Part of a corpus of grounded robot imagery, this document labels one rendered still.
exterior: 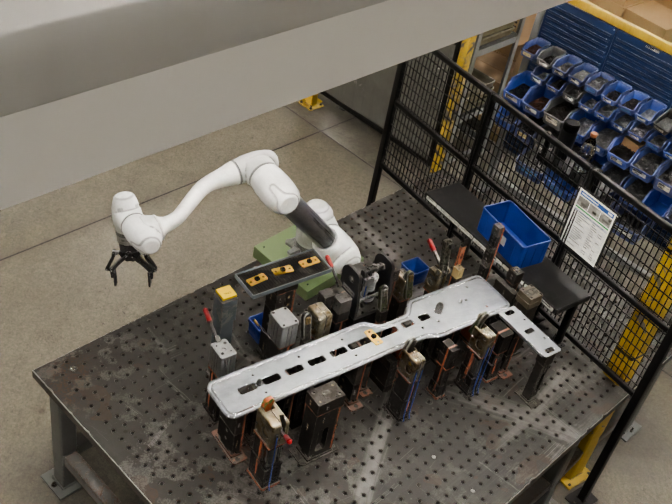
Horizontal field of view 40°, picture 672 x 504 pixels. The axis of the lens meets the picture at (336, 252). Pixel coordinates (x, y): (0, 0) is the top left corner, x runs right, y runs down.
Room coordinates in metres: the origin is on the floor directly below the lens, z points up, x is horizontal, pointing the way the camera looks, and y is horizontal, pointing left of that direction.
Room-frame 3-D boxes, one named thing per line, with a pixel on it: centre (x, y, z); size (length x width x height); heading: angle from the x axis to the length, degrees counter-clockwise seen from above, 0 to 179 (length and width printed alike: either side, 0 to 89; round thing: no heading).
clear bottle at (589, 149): (3.46, -0.97, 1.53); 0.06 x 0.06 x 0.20
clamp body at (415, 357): (2.55, -0.38, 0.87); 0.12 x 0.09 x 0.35; 42
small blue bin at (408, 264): (3.38, -0.38, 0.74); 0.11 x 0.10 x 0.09; 132
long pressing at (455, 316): (2.62, -0.20, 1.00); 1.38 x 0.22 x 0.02; 132
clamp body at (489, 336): (2.76, -0.65, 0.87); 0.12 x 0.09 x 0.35; 42
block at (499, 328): (2.86, -0.74, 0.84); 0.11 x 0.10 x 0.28; 42
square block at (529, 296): (3.04, -0.85, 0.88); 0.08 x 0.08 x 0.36; 42
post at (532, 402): (2.77, -0.93, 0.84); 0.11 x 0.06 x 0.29; 42
